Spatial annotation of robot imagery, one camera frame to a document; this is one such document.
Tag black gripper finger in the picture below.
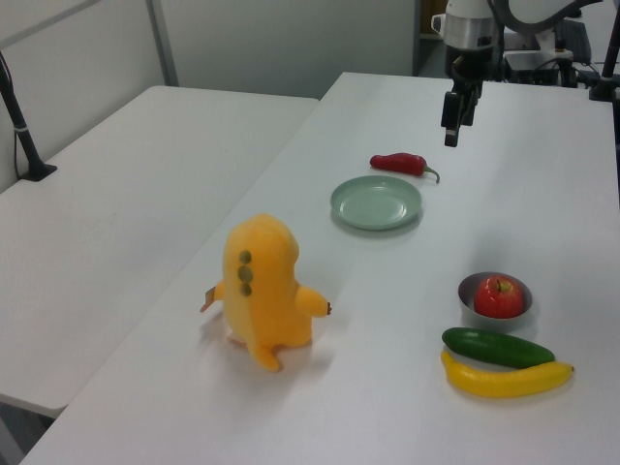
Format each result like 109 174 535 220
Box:
460 91 481 128
441 90 462 148

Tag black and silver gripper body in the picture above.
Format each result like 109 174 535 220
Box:
444 14 496 96

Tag red apple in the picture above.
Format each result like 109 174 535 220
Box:
473 274 525 320

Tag background lab equipment clutter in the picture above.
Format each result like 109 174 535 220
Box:
503 21 602 88

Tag red chili pepper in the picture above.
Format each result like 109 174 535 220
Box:
369 152 442 184

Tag pale green plate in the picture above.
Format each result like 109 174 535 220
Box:
330 175 424 232

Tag grey bowl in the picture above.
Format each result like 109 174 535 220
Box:
457 272 535 335

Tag green cucumber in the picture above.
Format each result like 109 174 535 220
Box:
441 326 556 368

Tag yellow plush dinosaur toy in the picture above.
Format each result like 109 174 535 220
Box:
200 212 334 373

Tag yellow banana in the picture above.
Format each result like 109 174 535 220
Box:
440 351 576 400

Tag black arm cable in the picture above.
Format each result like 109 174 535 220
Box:
486 0 508 81

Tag black camera stand pole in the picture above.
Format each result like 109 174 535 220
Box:
0 47 58 183
588 28 620 102

